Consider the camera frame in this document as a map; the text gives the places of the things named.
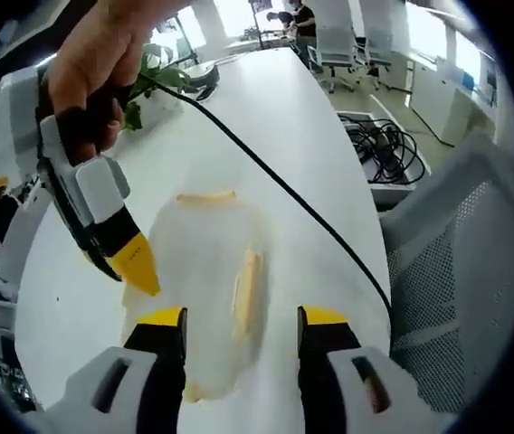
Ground green potted plant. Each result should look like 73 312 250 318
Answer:
122 42 194 133

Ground black cable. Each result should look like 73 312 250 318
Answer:
120 74 395 314

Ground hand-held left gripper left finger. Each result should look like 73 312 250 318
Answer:
43 306 189 434

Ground bundle of black cables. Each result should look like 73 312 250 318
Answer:
337 111 433 185

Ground grey mesh office chair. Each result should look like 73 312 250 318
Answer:
377 129 514 416

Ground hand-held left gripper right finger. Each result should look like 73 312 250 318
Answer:
296 305 435 434

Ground black round device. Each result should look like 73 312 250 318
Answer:
187 61 221 86

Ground clear plastic box yellow buckles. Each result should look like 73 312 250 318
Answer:
119 189 271 404

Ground white office chair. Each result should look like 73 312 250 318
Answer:
309 23 360 95
357 25 397 90

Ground person's right hand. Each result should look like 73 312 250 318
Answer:
42 0 195 157

